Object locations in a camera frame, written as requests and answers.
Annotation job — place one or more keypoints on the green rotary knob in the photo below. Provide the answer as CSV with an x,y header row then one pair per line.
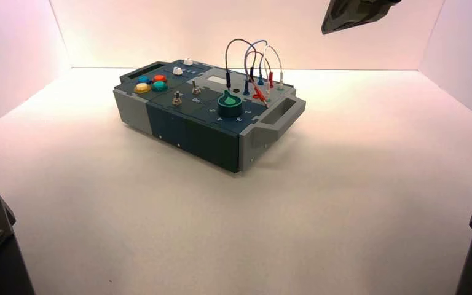
x,y
230,105

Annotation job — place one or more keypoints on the grey and blue control box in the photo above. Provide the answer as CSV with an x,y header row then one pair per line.
x,y
187,134

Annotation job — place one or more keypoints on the teal dome push button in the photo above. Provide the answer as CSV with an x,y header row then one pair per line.
x,y
159,86

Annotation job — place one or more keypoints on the orange dome push button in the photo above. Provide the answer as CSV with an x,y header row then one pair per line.
x,y
160,78

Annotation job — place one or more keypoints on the blue dome push button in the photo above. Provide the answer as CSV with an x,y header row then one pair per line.
x,y
144,80

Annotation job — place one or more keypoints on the metal toggle switch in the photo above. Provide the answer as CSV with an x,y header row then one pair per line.
x,y
195,88
177,99

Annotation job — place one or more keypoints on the white rocker switch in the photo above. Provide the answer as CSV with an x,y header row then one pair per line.
x,y
188,62
177,71

